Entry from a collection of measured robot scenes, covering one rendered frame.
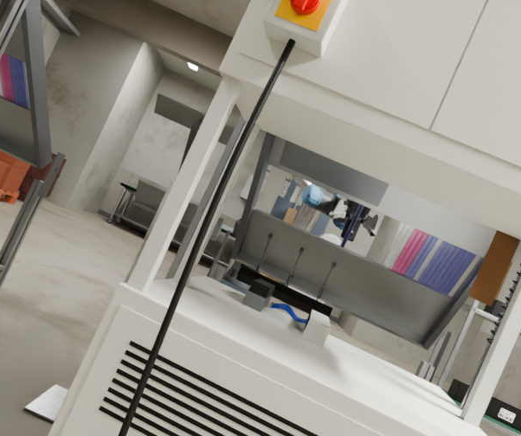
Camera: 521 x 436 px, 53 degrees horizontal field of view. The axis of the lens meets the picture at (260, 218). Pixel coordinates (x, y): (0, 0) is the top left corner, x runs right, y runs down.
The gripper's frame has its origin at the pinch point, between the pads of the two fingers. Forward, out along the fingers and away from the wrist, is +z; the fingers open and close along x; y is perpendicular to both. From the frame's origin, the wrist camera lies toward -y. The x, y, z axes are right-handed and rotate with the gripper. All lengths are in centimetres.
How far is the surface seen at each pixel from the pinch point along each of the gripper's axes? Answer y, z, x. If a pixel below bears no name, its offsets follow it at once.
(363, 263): -8.6, 1.0, 8.1
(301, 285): -26.1, -0.7, -6.6
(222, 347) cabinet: 8, 85, -12
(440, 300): -9.5, 0.7, 33.4
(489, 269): 22, 42, 28
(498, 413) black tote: -141, -154, 139
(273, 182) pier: -268, -689, -135
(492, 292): 18, 44, 31
